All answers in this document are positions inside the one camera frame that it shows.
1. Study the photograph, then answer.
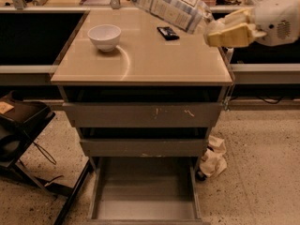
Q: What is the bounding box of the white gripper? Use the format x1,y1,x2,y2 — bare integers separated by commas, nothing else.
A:
204,0,300,47

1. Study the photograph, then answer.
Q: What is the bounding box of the grey drawer cabinet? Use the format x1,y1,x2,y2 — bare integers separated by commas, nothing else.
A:
50,7,236,225

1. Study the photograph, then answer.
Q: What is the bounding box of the white ceramic bowl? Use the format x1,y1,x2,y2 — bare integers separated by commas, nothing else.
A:
87,24,121,52

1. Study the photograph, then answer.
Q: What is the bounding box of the black chair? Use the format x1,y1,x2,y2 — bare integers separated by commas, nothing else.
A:
0,91,91,225

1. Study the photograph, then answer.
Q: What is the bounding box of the bottom grey drawer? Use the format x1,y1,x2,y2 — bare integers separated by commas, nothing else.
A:
88,157,203,225

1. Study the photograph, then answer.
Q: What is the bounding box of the middle grey drawer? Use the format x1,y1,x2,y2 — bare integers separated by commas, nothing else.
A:
81,139,207,158

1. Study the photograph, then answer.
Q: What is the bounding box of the grey drawer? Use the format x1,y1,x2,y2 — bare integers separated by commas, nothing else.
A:
63,102,221,128
88,157,203,225
81,139,207,158

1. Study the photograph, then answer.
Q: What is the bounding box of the black snack packet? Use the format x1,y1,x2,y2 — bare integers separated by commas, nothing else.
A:
157,26,180,41

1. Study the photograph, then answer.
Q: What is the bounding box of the top grey drawer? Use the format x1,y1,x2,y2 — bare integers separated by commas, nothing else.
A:
63,102,221,128

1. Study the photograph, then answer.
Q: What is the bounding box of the black cable on floor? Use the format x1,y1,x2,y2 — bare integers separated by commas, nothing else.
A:
31,140,57,166

